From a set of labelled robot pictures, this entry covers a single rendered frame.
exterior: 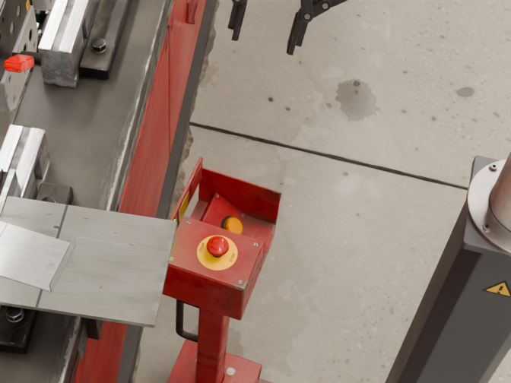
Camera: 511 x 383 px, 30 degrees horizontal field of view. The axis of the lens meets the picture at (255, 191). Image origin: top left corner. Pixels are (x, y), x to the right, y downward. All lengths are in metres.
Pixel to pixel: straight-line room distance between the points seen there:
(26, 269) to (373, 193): 1.52
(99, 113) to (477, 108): 1.58
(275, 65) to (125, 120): 1.35
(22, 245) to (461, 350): 0.83
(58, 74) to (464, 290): 0.81
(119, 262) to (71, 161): 0.32
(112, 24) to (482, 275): 0.83
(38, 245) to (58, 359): 0.18
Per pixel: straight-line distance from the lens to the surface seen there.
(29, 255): 1.44
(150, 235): 1.45
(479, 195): 1.55
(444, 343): 1.80
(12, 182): 1.53
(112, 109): 1.76
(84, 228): 1.46
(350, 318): 2.54
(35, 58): 1.32
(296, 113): 2.91
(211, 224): 1.77
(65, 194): 1.62
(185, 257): 1.68
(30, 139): 1.61
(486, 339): 1.77
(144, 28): 1.90
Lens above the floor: 2.22
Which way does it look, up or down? 55 degrees down
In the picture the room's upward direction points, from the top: 7 degrees clockwise
